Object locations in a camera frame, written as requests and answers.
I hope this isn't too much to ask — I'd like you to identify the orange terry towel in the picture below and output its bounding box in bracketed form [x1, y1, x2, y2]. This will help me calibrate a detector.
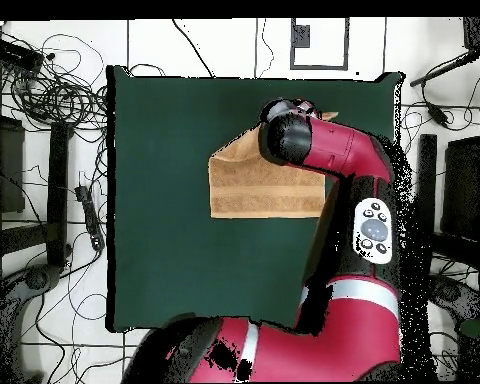
[207, 111, 340, 220]

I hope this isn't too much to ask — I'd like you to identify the dark flat panel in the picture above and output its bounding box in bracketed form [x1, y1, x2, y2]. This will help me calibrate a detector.
[441, 135, 480, 241]
[0, 113, 26, 214]

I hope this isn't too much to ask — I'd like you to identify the black power adapter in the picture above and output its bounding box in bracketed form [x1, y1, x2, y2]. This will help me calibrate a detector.
[426, 102, 451, 129]

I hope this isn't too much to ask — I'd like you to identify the black floor beam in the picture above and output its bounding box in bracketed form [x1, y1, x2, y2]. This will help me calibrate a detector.
[46, 121, 74, 268]
[415, 133, 438, 241]

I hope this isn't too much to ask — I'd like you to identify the black rod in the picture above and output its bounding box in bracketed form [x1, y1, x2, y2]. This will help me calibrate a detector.
[408, 50, 480, 88]

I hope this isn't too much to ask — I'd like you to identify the dark green table cloth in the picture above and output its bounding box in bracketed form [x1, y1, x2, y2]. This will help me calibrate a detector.
[105, 64, 405, 335]

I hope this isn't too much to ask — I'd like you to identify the black power strip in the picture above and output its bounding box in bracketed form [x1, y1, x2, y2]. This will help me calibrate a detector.
[74, 184, 106, 252]

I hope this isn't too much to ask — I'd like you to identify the dark grey stand base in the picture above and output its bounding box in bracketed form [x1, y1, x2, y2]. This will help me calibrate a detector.
[0, 263, 63, 383]
[429, 274, 480, 321]

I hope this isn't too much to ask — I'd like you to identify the black rectangular box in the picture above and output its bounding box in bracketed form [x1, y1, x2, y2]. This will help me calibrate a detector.
[0, 37, 44, 72]

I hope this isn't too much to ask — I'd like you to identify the black cable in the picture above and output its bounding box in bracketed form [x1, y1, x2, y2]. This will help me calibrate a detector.
[171, 18, 216, 78]

